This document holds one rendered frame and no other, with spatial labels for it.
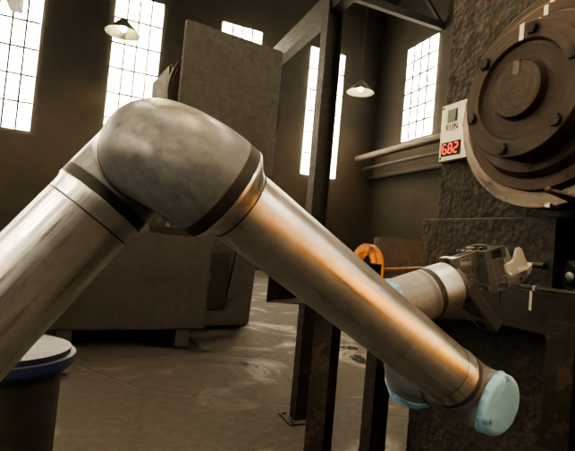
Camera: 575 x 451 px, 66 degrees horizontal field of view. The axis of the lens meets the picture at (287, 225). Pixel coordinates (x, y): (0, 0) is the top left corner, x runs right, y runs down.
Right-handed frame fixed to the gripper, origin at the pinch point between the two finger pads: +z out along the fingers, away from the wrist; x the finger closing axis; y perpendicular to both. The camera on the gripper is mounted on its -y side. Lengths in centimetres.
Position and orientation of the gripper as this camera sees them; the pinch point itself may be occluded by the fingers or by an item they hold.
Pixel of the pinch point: (526, 268)
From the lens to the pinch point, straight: 102.4
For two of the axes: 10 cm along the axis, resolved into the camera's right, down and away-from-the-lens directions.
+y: -2.0, -9.8, -0.8
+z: 9.0, -2.2, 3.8
